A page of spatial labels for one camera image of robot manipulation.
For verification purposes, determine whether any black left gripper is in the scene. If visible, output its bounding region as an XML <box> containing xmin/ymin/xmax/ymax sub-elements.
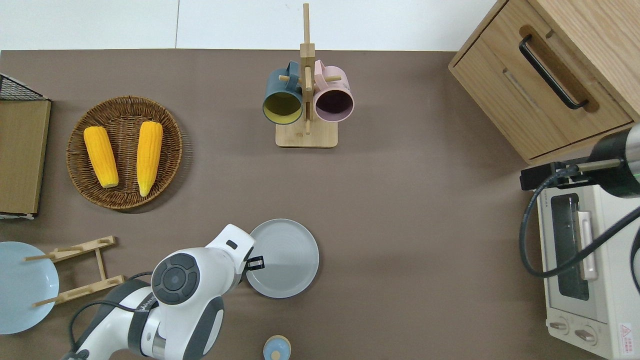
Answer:
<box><xmin>242</xmin><ymin>255</ymin><xmax>265</xmax><ymax>276</ymax></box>

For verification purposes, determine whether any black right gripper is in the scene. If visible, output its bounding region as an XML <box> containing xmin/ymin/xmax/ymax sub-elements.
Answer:
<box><xmin>520</xmin><ymin>161</ymin><xmax>591</xmax><ymax>192</ymax></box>

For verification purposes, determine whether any gray round plate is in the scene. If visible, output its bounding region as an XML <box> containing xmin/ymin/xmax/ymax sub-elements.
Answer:
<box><xmin>245</xmin><ymin>218</ymin><xmax>320</xmax><ymax>299</ymax></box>

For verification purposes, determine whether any wooden plate rack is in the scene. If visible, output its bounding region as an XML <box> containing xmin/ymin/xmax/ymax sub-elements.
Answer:
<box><xmin>24</xmin><ymin>235</ymin><xmax>126</xmax><ymax>307</ymax></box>

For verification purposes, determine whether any light blue plate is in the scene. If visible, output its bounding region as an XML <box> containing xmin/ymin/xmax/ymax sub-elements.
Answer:
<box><xmin>0</xmin><ymin>241</ymin><xmax>60</xmax><ymax>335</ymax></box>

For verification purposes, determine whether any blue jar with wooden knob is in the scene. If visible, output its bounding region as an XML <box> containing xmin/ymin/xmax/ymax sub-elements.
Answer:
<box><xmin>262</xmin><ymin>334</ymin><xmax>292</xmax><ymax>360</ymax></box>

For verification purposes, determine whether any wooden drawer cabinet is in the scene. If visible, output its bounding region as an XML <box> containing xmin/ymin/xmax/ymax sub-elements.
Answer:
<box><xmin>448</xmin><ymin>0</ymin><xmax>640</xmax><ymax>166</ymax></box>

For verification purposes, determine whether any white toaster oven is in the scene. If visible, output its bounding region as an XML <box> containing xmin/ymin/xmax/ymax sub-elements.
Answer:
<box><xmin>536</xmin><ymin>182</ymin><xmax>640</xmax><ymax>360</ymax></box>

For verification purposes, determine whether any wooden mug rack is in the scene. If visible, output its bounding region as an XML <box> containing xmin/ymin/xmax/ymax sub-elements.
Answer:
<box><xmin>275</xmin><ymin>3</ymin><xmax>343</xmax><ymax>149</ymax></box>

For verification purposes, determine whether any yellow corn cob pale tip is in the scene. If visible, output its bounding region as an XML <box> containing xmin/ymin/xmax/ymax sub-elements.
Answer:
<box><xmin>136</xmin><ymin>121</ymin><xmax>164</xmax><ymax>198</ymax></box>

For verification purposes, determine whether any dark teal mug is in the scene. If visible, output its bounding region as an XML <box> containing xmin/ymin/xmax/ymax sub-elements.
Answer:
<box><xmin>262</xmin><ymin>61</ymin><xmax>305</xmax><ymax>125</ymax></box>

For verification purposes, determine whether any orange-yellow corn cob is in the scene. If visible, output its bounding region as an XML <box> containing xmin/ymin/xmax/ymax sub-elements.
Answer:
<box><xmin>83</xmin><ymin>126</ymin><xmax>120</xmax><ymax>189</ymax></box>

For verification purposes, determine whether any pink mug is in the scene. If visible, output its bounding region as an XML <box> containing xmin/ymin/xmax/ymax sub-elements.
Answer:
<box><xmin>313</xmin><ymin>59</ymin><xmax>355</xmax><ymax>123</ymax></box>

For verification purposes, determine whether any round wicker basket tray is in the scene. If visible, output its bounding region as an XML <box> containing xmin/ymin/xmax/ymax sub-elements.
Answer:
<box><xmin>66</xmin><ymin>95</ymin><xmax>184</xmax><ymax>210</ymax></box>

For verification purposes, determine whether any wooden shelf board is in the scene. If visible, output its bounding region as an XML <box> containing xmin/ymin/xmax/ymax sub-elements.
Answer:
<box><xmin>0</xmin><ymin>99</ymin><xmax>52</xmax><ymax>220</ymax></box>

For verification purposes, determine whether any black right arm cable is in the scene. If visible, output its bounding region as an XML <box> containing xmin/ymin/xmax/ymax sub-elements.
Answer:
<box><xmin>518</xmin><ymin>167</ymin><xmax>640</xmax><ymax>279</ymax></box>

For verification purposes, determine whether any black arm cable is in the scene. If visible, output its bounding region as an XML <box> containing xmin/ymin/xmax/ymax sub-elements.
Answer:
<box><xmin>518</xmin><ymin>167</ymin><xmax>640</xmax><ymax>279</ymax></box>
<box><xmin>67</xmin><ymin>271</ymin><xmax>153</xmax><ymax>360</ymax></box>

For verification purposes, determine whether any white toaster oven door handle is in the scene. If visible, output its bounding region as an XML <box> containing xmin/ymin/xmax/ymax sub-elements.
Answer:
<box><xmin>576</xmin><ymin>210</ymin><xmax>599</xmax><ymax>281</ymax></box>

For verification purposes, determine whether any black cabinet drawer handle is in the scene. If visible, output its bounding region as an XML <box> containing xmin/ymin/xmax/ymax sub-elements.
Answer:
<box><xmin>518</xmin><ymin>34</ymin><xmax>590</xmax><ymax>111</ymax></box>

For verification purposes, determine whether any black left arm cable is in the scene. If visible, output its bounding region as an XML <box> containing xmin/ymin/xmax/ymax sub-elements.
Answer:
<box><xmin>67</xmin><ymin>271</ymin><xmax>153</xmax><ymax>360</ymax></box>

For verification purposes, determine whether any black wire mesh basket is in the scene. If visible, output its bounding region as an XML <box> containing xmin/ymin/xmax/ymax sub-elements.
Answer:
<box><xmin>0</xmin><ymin>73</ymin><xmax>49</xmax><ymax>102</ymax></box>

